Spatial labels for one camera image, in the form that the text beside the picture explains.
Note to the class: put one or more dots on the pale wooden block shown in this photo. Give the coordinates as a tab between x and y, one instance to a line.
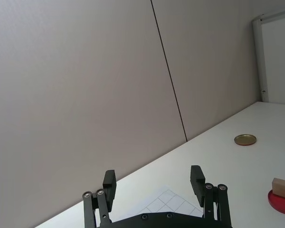
283	187

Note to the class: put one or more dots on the white grid paper sheet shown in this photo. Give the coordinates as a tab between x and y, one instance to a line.
166	202

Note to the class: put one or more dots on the pale grey framed panel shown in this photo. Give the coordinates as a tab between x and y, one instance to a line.
279	59

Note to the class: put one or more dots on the small silver latch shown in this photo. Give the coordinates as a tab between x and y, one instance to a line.
263	91

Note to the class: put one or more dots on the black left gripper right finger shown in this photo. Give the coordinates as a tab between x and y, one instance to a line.
197	183

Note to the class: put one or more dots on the round gold metal lid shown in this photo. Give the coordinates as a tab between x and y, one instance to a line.
245	140

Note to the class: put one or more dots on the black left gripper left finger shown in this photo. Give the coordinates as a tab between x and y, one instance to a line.
108	187

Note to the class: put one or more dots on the round red disc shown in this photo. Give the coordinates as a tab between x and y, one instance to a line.
279	203

